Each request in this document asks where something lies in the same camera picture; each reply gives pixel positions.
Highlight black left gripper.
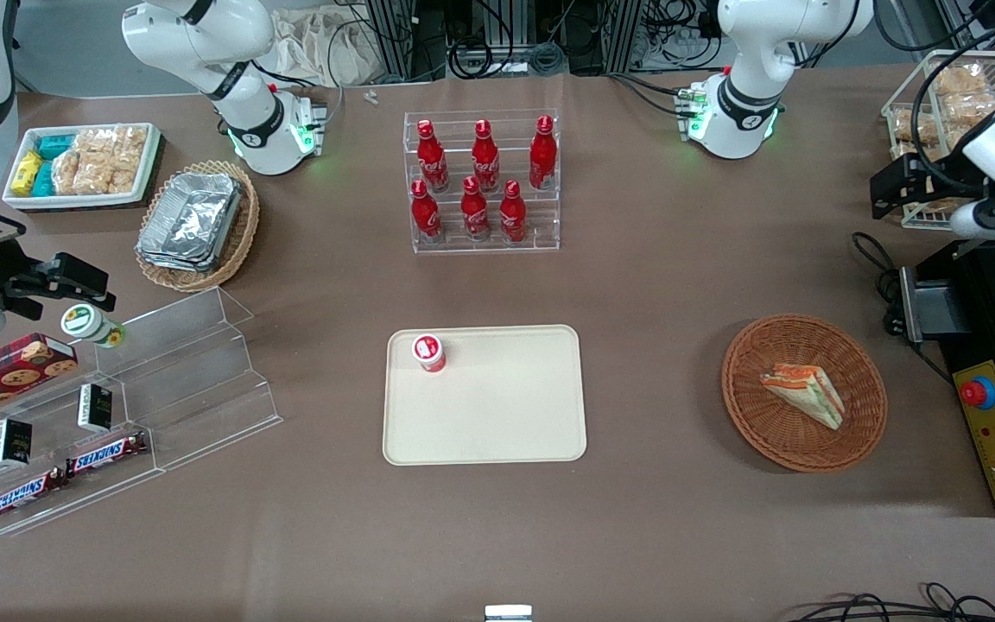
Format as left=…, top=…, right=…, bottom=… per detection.
left=871, top=155, right=995, bottom=220

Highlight white rectangular snack tray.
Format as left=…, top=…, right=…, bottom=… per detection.
left=2, top=123, right=163, bottom=212

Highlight light wicker basket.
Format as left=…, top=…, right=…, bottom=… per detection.
left=134, top=160, right=261, bottom=293

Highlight wrapped triangle sandwich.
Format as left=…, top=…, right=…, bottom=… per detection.
left=760, top=363, right=846, bottom=431

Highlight brown wicker basket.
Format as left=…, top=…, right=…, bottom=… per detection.
left=721, top=314, right=889, bottom=473

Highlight beige plastic tray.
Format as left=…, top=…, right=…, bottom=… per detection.
left=383, top=325, right=588, bottom=467

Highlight green sunflower yogurt cup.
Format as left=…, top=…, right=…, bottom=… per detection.
left=61, top=304, right=127, bottom=350

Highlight clear bag of pastries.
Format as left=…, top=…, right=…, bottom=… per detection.
left=933, top=64, right=988, bottom=97
left=941, top=91, right=995, bottom=132
left=890, top=107, right=941, bottom=145

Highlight red tartan cookie box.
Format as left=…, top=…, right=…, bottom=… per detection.
left=0, top=333, right=80, bottom=430

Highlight clear rice cracker bag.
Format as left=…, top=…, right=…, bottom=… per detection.
left=109, top=125, right=149, bottom=195
left=74, top=129, right=117, bottom=196
left=52, top=149, right=85, bottom=196

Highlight yellow snack packet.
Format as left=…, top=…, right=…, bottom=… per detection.
left=11, top=151, right=46, bottom=199

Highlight small black white box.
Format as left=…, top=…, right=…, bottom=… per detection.
left=77, top=384, right=115, bottom=435
left=0, top=418, right=34, bottom=469

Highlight black yellow control box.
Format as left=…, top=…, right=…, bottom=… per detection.
left=936, top=240, right=995, bottom=518

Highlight clear acrylic stepped shelf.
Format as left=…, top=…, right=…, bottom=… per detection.
left=0, top=363, right=166, bottom=538
left=92, top=287, right=284, bottom=473

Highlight Snickers chocolate bar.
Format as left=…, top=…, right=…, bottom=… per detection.
left=0, top=466, right=67, bottom=524
left=64, top=430, right=150, bottom=479

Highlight white cloth bag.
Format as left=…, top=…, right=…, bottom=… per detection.
left=270, top=8, right=387, bottom=88

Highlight clear acrylic bottle rack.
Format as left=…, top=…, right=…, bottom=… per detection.
left=402, top=109, right=561, bottom=255

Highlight red cola bottle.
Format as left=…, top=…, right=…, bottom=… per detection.
left=529, top=115, right=559, bottom=192
left=498, top=179, right=529, bottom=244
left=416, top=119, right=451, bottom=194
left=410, top=179, right=444, bottom=244
left=460, top=175, right=492, bottom=243
left=472, top=119, right=502, bottom=194

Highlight red yogurt cup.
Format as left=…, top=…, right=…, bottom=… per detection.
left=412, top=333, right=448, bottom=374

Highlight black power cable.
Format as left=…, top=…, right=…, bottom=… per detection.
left=851, top=231, right=906, bottom=305

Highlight white wire basket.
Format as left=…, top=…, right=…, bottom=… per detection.
left=882, top=49, right=995, bottom=232

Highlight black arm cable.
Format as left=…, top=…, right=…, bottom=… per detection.
left=873, top=0, right=995, bottom=169

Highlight grey metal bracket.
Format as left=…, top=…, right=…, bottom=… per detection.
left=884, top=265, right=970, bottom=346

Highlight black base cables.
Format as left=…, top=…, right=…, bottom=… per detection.
left=608, top=72, right=699, bottom=119

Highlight aluminium profile post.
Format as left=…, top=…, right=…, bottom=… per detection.
left=365, top=0, right=418, bottom=84
left=603, top=0, right=646, bottom=75

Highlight black floor cables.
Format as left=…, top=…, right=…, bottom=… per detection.
left=784, top=582, right=995, bottom=622

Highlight coiled black cable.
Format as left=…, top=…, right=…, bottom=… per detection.
left=448, top=36, right=517, bottom=80

